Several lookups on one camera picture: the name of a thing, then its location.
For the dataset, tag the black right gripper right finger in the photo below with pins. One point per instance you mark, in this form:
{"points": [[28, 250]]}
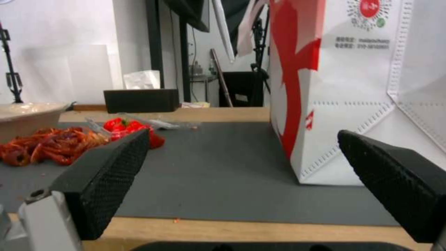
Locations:
{"points": [[393, 180]]}

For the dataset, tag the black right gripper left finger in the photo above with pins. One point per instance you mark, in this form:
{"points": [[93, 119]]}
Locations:
{"points": [[101, 180]]}

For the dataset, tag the black rectangular box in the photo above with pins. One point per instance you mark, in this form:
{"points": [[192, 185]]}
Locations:
{"points": [[141, 100]]}

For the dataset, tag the white plastic bag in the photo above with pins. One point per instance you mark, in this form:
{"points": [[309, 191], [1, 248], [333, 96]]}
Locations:
{"points": [[141, 79]]}

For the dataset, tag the white and red delivery bag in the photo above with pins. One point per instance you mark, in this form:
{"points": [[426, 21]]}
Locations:
{"points": [[348, 78]]}

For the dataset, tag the beige round bowl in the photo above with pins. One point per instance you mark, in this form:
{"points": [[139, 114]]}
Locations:
{"points": [[28, 116]]}

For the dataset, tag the dark grey table mat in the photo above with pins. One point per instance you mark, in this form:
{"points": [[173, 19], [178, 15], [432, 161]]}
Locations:
{"points": [[216, 167]]}

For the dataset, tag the black tripod stand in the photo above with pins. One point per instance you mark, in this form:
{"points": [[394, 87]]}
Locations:
{"points": [[10, 65]]}

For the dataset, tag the brown wooden stick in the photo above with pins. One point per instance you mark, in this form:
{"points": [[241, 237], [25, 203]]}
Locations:
{"points": [[221, 78]]}

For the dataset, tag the black cabinet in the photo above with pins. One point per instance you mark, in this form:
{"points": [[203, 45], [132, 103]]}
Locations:
{"points": [[242, 89]]}

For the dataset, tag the black vertical post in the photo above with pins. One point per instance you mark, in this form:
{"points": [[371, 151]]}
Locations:
{"points": [[153, 44]]}

